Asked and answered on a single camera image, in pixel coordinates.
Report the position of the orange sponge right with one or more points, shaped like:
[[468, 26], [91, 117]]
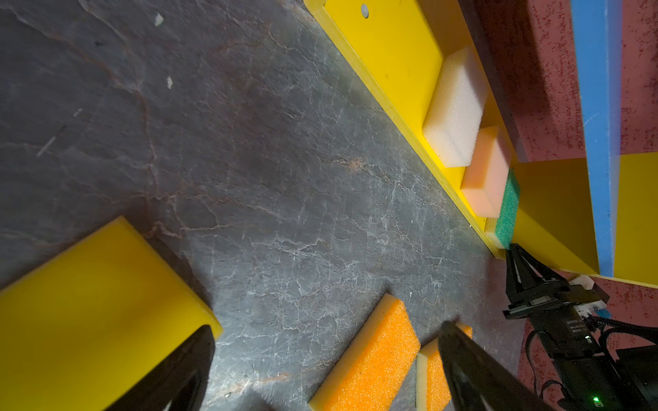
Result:
[[432, 390]]

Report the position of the orange sponge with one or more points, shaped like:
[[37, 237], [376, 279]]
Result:
[[432, 390], [371, 371]]

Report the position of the yellow shelf unit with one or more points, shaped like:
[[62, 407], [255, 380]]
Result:
[[570, 96]]

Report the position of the yellow sponge near left gripper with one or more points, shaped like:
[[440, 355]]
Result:
[[80, 331]]

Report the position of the green sponge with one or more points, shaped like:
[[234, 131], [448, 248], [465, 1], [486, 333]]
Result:
[[500, 230]]

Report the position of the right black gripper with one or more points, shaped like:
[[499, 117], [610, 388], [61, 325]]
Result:
[[590, 376]]

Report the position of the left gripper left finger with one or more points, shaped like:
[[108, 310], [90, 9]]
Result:
[[179, 382]]

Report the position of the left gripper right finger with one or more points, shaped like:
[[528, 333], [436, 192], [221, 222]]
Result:
[[476, 381]]

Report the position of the orange sponge left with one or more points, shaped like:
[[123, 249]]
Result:
[[371, 371]]

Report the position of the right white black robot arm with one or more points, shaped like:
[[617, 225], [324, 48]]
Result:
[[616, 343]]

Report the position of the salmon pink sponge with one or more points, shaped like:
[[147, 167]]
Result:
[[483, 185]]

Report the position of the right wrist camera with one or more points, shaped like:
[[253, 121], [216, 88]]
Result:
[[598, 307]]

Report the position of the cream white sponge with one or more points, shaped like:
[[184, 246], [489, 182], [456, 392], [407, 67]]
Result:
[[456, 109]]

